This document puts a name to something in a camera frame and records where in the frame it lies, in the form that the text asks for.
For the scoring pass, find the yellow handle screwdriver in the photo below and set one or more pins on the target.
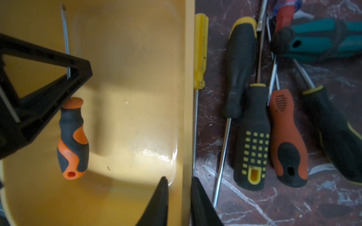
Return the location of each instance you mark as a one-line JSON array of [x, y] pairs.
[[200, 60]]

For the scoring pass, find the black yellow-capped screwdriver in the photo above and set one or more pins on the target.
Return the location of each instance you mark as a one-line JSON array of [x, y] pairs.
[[239, 61]]

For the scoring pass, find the black yellow-striped screwdriver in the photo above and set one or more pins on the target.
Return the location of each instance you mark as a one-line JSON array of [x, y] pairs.
[[341, 143]]

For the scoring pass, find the small orange grey screwdriver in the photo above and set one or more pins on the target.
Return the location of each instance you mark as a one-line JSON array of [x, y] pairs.
[[73, 146]]

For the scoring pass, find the green black screwdriver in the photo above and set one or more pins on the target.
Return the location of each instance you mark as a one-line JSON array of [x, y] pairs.
[[318, 40]]

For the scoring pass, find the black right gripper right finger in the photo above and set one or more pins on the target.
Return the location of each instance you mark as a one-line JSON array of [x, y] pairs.
[[202, 210]]

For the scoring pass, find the orange black screwdriver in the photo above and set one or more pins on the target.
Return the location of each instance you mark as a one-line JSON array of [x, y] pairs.
[[288, 151]]

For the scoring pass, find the black yellow-dotted screwdriver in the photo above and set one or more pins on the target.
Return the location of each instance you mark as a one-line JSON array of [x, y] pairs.
[[250, 167]]

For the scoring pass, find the blue red transparent screwdriver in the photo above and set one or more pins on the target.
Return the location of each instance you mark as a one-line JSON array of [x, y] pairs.
[[284, 12]]

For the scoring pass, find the yellow plastic storage box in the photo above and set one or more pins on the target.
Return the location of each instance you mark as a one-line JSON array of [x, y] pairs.
[[137, 113]]

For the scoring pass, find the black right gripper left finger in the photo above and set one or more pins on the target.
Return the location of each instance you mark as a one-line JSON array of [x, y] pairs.
[[156, 212]]

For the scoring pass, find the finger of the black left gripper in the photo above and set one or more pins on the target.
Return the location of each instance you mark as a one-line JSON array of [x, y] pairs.
[[22, 119]]

